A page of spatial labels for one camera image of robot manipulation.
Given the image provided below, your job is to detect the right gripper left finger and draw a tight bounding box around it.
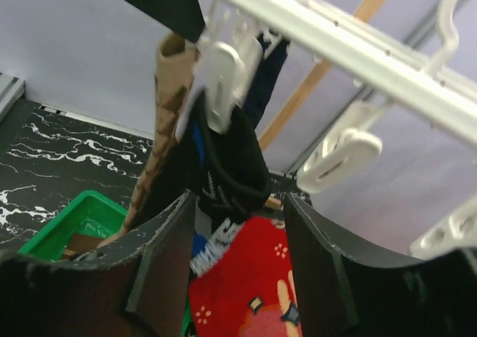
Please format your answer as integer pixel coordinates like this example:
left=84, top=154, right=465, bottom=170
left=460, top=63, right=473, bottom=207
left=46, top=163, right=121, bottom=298
left=1, top=192, right=195, bottom=336

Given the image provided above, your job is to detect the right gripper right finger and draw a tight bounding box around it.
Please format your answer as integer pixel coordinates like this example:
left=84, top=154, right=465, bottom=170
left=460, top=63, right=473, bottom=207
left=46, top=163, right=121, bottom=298
left=284, top=194, right=476, bottom=336

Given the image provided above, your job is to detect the beige argyle sock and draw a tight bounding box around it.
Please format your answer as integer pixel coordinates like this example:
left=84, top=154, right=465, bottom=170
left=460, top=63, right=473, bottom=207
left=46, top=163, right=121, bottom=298
left=98, top=32, right=199, bottom=248

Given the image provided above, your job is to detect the navy santa christmas sock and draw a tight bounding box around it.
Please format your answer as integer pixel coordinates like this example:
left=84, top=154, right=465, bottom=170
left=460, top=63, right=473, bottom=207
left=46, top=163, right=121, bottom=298
left=242, top=31, right=290, bottom=128

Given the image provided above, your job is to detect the black blue sports sock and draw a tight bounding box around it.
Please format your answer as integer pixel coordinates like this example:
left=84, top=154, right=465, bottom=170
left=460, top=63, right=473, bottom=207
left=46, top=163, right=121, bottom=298
left=128, top=90, right=273, bottom=278

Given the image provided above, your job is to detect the white plastic clip hanger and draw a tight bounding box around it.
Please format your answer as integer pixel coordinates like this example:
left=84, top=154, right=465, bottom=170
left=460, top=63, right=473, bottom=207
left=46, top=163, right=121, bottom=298
left=174, top=0, right=477, bottom=262

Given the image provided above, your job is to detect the brown striped sock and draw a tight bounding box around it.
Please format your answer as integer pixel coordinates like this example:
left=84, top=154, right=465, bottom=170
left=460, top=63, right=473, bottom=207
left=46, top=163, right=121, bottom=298
left=60, top=233, right=116, bottom=262

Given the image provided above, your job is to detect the green plastic basket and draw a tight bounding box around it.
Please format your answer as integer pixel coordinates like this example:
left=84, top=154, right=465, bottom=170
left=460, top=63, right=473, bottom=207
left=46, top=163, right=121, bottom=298
left=18, top=190, right=127, bottom=261

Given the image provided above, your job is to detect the red printed pillow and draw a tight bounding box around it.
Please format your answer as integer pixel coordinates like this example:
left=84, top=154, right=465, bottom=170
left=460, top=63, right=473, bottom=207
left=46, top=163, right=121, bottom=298
left=188, top=216, right=303, bottom=336

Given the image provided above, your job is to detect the wooden clothes rack frame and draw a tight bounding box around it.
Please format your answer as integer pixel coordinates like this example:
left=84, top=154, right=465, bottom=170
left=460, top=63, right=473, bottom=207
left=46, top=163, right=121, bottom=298
left=256, top=0, right=405, bottom=211

